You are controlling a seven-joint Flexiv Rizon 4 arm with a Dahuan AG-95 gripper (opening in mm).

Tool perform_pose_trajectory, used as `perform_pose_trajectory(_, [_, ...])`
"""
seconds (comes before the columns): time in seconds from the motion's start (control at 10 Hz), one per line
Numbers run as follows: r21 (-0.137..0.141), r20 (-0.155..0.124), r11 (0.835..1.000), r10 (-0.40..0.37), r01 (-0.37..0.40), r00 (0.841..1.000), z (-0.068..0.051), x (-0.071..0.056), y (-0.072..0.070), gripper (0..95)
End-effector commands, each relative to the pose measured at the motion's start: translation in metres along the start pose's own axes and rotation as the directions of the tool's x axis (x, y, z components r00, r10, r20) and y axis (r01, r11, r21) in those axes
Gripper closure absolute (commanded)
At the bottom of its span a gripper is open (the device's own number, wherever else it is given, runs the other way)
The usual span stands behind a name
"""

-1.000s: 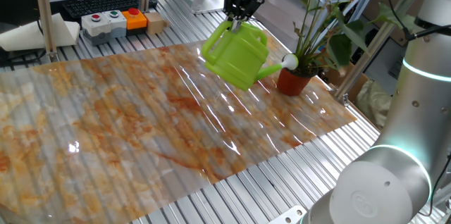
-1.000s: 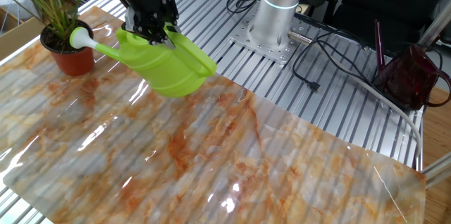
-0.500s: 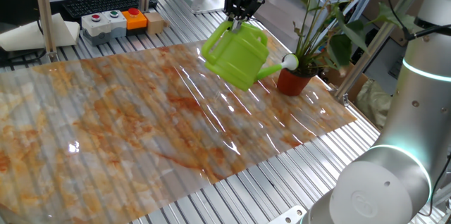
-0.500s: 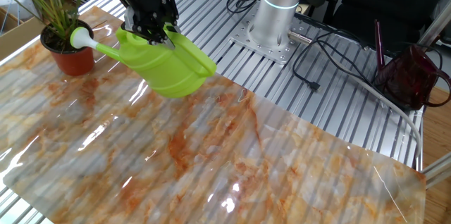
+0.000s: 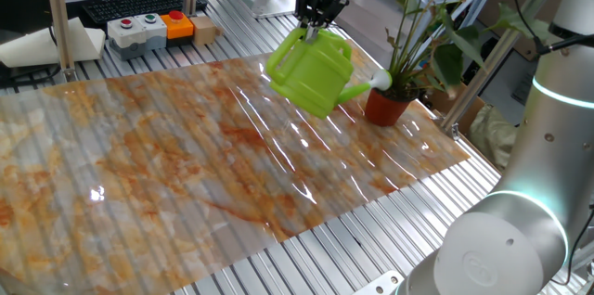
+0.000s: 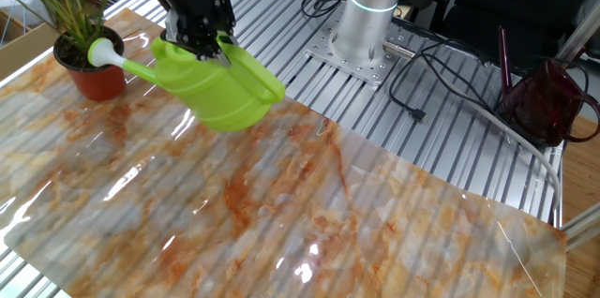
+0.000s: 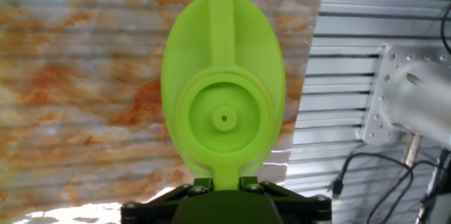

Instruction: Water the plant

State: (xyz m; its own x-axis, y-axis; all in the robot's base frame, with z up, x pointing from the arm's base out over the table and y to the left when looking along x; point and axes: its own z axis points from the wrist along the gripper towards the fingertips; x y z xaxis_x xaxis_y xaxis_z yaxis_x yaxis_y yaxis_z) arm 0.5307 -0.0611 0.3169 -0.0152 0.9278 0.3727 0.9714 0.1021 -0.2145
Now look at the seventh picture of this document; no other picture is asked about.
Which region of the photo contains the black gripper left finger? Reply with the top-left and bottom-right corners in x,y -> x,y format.
121,177 -> 215,224

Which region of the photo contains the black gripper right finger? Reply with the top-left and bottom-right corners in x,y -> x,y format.
239,176 -> 333,224

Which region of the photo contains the green plastic watering can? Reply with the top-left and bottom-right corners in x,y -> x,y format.
161,0 -> 286,192

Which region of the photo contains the orange marble pattern mat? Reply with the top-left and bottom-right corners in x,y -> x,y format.
0,0 -> 327,224

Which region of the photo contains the black usb cable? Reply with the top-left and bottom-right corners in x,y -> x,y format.
330,151 -> 415,201

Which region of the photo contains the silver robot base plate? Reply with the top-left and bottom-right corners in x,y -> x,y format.
359,44 -> 451,147

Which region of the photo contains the grey cable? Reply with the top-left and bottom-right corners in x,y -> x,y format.
415,148 -> 451,224

